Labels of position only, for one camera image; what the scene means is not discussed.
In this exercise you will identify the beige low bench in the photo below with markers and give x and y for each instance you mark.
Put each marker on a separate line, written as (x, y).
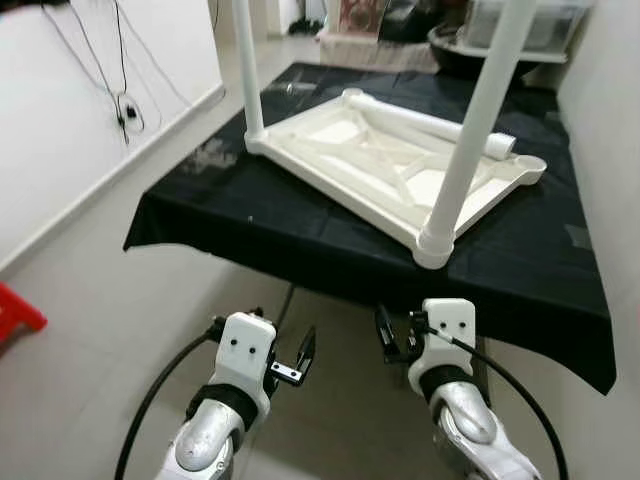
(370, 52)

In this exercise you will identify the black power adapter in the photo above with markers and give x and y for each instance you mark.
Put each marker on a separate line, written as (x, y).
(125, 110)

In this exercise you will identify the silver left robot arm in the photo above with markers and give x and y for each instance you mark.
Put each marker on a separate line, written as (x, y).
(205, 450)

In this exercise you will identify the grey tape patch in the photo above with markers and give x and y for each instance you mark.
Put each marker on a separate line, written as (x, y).
(577, 236)

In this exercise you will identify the white plastic table top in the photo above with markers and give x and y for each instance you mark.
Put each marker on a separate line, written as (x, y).
(335, 132)

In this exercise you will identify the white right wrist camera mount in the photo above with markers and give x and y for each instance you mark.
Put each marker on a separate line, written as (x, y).
(450, 325)

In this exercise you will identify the clear tape strip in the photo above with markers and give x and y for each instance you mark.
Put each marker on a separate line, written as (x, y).
(300, 88)

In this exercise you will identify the black round basin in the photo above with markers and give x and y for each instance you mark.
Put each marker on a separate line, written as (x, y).
(450, 55)

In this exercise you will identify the clear tape patch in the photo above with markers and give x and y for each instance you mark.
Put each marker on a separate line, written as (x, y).
(215, 158)

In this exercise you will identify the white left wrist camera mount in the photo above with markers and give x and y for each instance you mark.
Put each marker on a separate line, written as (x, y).
(245, 345)

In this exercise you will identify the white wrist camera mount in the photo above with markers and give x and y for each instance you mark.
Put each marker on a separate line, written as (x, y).
(245, 345)
(450, 325)

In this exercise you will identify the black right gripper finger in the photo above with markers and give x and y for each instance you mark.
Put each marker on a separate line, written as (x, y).
(388, 335)

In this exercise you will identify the red plastic stool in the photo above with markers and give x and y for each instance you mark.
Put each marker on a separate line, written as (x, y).
(15, 315)

